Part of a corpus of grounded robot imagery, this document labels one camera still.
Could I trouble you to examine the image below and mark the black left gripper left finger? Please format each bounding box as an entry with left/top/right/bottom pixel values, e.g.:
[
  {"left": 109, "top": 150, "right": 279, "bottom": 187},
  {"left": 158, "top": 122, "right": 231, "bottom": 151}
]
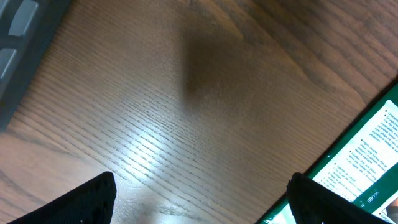
[{"left": 9, "top": 171, "right": 117, "bottom": 224}]

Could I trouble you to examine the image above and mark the grey plastic mesh basket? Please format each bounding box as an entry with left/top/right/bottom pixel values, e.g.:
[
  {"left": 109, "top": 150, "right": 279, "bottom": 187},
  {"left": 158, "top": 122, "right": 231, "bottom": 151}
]
[{"left": 1, "top": 0, "right": 71, "bottom": 133}]

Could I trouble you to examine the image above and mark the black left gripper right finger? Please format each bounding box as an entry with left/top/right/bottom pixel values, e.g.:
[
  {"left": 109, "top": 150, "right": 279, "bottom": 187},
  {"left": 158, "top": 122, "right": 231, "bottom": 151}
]
[{"left": 286, "top": 172, "right": 386, "bottom": 224}]

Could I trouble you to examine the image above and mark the green white 3M package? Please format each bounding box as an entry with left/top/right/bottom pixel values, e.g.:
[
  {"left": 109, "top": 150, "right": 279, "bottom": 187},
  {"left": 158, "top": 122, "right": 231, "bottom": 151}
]
[{"left": 258, "top": 83, "right": 397, "bottom": 224}]

